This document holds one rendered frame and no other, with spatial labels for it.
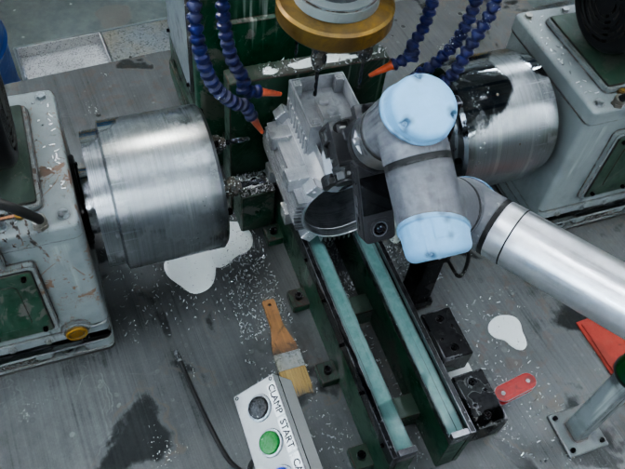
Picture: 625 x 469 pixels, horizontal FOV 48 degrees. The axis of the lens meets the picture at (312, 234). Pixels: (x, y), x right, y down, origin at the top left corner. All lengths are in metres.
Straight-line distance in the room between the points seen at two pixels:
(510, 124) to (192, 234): 0.58
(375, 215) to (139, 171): 0.38
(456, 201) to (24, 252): 0.62
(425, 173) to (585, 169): 0.75
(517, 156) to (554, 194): 0.18
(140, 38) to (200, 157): 1.42
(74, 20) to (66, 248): 2.30
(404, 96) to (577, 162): 0.74
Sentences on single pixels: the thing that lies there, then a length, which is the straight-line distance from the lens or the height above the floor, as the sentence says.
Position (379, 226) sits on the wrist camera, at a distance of 0.93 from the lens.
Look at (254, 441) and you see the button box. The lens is 0.98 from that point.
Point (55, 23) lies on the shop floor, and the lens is 3.33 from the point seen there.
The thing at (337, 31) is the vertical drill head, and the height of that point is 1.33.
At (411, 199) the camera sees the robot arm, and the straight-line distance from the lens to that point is 0.75.
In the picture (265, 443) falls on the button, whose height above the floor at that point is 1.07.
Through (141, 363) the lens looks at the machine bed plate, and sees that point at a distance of 1.32.
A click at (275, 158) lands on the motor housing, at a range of 1.27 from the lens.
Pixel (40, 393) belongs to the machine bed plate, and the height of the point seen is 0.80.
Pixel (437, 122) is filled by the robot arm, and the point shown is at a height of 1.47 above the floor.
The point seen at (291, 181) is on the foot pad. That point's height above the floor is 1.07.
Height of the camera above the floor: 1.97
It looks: 53 degrees down
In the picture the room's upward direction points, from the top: 8 degrees clockwise
